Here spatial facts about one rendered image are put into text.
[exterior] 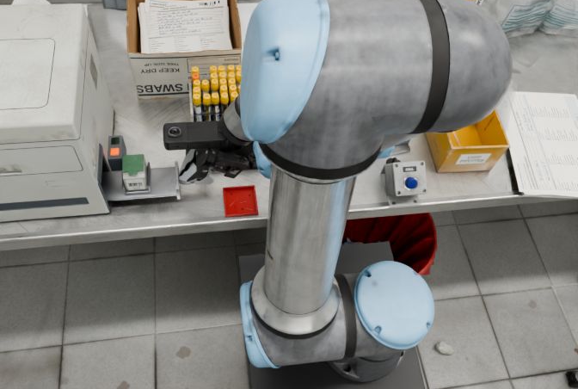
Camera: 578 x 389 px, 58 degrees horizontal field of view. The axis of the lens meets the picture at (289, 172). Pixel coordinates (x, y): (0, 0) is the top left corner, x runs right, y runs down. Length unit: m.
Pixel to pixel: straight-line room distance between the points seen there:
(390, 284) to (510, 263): 1.55
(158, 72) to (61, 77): 0.32
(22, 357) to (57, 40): 1.26
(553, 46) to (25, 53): 1.31
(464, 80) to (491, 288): 1.79
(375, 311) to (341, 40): 0.42
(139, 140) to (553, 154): 0.95
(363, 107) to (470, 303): 1.76
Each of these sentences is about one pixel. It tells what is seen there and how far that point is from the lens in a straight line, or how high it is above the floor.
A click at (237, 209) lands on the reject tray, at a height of 0.88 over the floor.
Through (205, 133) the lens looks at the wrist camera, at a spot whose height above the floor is 1.07.
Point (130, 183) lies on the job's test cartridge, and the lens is 1.04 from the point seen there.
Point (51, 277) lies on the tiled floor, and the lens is 2.06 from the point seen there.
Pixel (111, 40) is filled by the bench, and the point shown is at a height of 0.87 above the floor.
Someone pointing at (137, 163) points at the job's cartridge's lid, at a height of 0.98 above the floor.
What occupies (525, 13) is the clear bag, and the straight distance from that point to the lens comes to 1.58.
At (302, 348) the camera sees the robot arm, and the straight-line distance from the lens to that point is 0.71.
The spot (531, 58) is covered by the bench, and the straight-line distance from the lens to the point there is 1.58.
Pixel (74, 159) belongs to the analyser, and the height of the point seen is 1.08.
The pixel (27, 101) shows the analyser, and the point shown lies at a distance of 0.91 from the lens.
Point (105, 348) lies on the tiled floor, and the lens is 1.93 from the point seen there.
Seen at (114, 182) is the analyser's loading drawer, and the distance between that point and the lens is 1.09.
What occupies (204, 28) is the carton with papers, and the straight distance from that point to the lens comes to 1.32.
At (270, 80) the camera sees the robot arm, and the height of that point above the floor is 1.55.
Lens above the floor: 1.83
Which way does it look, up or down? 57 degrees down
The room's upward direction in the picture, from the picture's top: 10 degrees clockwise
